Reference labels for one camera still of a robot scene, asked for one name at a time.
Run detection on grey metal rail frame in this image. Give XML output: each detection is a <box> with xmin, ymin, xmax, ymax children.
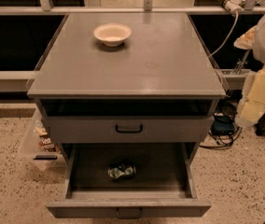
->
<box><xmin>0</xmin><ymin>0</ymin><xmax>265</xmax><ymax>93</ymax></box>

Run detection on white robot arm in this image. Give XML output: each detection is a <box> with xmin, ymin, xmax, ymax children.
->
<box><xmin>234</xmin><ymin>14</ymin><xmax>265</xmax><ymax>128</ymax></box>

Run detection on red snack bag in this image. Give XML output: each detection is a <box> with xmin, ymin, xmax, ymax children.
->
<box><xmin>38</xmin><ymin>129</ymin><xmax>58</xmax><ymax>152</ymax></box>

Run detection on closed grey top drawer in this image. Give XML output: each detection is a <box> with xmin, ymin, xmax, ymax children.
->
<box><xmin>42</xmin><ymin>116</ymin><xmax>214</xmax><ymax>143</ymax></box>

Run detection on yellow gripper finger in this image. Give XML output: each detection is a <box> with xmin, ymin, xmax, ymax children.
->
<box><xmin>235</xmin><ymin>68</ymin><xmax>265</xmax><ymax>127</ymax></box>
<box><xmin>233</xmin><ymin>26</ymin><xmax>257</xmax><ymax>49</ymax></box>

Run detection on blue box on floor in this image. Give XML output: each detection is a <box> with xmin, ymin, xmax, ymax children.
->
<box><xmin>211</xmin><ymin>116</ymin><xmax>235</xmax><ymax>135</ymax></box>

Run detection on black floor cables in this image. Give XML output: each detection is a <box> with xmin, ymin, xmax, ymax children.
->
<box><xmin>199</xmin><ymin>100</ymin><xmax>244</xmax><ymax>150</ymax></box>

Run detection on diagonal metal rod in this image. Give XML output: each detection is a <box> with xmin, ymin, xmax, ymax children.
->
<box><xmin>233</xmin><ymin>49</ymin><xmax>250</xmax><ymax>75</ymax></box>

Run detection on green crushed can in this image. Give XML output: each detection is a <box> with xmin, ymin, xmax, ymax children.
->
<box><xmin>107</xmin><ymin>163</ymin><xmax>136</xmax><ymax>180</ymax></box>

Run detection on white paper bowl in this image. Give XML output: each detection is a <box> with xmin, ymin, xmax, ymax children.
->
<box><xmin>93</xmin><ymin>23</ymin><xmax>132</xmax><ymax>47</ymax></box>

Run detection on grey drawer cabinet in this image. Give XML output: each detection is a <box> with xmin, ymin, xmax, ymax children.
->
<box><xmin>28</xmin><ymin>13</ymin><xmax>224</xmax><ymax>156</ymax></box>

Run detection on clear plastic snack bin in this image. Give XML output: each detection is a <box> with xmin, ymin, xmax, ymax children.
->
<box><xmin>18</xmin><ymin>110</ymin><xmax>65</xmax><ymax>171</ymax></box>

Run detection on white power cable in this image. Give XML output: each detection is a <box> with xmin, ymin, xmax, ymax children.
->
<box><xmin>207</xmin><ymin>10</ymin><xmax>240</xmax><ymax>60</ymax></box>

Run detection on open grey middle drawer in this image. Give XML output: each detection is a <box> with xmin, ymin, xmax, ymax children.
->
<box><xmin>48</xmin><ymin>143</ymin><xmax>211</xmax><ymax>219</ymax></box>

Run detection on white power strip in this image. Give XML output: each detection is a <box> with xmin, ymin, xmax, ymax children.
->
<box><xmin>217</xmin><ymin>0</ymin><xmax>244</xmax><ymax>16</ymax></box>

